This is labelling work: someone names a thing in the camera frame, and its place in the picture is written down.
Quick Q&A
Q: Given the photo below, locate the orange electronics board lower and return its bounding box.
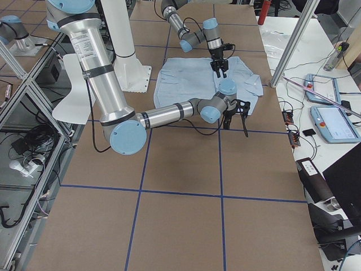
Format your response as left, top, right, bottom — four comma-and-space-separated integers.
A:
288, 130, 301, 148

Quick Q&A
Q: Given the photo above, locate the white power strip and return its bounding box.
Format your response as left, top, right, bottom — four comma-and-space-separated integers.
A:
9, 156, 45, 178

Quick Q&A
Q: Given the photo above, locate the aluminium frame post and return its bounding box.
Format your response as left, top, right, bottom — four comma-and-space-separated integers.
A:
270, 0, 320, 88

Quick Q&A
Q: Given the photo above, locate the teach pendant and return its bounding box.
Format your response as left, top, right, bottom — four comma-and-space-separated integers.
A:
310, 105, 360, 143
304, 73, 341, 104

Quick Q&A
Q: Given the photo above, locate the light blue button-up shirt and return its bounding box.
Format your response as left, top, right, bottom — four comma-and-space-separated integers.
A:
153, 56, 263, 115

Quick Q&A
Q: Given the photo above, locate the green capped bottle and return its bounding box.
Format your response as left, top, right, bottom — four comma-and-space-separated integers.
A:
323, 41, 350, 71

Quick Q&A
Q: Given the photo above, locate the white plastic chair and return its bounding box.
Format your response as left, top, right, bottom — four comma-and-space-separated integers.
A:
52, 54, 91, 125

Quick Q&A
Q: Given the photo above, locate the orange electronics board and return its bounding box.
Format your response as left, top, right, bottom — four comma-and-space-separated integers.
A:
282, 110, 294, 125
288, 130, 301, 148

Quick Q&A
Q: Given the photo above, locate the black box on floor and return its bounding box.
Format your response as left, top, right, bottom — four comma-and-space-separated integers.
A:
49, 62, 61, 82

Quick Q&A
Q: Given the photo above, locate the lower teach pendant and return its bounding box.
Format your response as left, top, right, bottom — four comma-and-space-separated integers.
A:
310, 105, 360, 143

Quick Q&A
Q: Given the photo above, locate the red fire extinguisher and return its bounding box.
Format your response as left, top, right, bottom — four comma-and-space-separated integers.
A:
258, 0, 271, 25

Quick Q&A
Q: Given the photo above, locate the small black pad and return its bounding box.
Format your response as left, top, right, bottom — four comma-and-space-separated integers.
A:
302, 129, 316, 137

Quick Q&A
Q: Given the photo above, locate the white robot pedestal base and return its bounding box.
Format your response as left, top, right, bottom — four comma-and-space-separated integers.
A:
100, 0, 152, 93

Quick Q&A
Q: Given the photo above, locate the upper teach pendant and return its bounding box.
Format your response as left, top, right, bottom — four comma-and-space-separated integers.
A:
304, 73, 341, 104

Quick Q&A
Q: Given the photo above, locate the black monitor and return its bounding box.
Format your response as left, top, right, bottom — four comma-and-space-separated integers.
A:
323, 144, 361, 225

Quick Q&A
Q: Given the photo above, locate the orange electronics board upper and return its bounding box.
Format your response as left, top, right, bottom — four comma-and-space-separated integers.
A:
282, 110, 294, 125

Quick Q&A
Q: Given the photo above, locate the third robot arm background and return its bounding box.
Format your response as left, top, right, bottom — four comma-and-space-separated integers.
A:
1, 15, 29, 45

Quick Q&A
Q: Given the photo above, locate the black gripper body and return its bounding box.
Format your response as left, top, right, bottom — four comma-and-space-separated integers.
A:
209, 43, 234, 71
223, 99, 250, 129

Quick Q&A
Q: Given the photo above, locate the black power adapter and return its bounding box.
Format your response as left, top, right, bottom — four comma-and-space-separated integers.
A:
11, 138, 29, 155

